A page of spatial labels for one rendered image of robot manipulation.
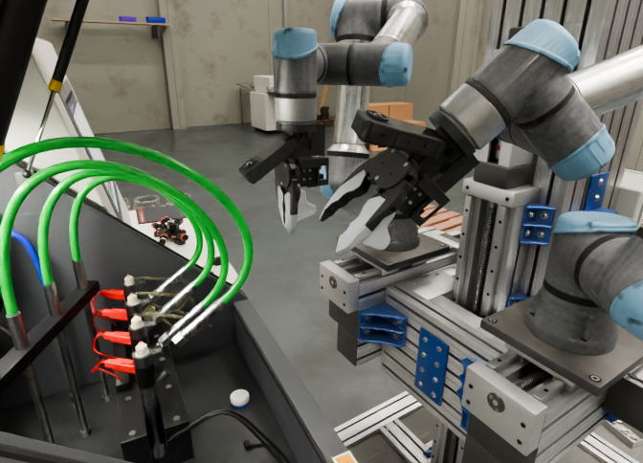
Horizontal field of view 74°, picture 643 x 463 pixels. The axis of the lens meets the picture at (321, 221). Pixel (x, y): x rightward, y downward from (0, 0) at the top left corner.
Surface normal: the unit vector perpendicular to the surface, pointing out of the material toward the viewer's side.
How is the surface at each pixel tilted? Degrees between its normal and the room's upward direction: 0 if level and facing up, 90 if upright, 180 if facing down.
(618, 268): 62
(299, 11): 90
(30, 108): 90
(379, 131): 102
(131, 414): 0
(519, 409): 90
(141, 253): 90
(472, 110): 71
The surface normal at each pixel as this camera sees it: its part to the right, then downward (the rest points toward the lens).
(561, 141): -0.33, 0.63
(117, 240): 0.45, 0.32
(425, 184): 0.25, 0.55
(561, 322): -0.69, -0.05
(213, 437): 0.01, -0.93
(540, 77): 0.03, 0.35
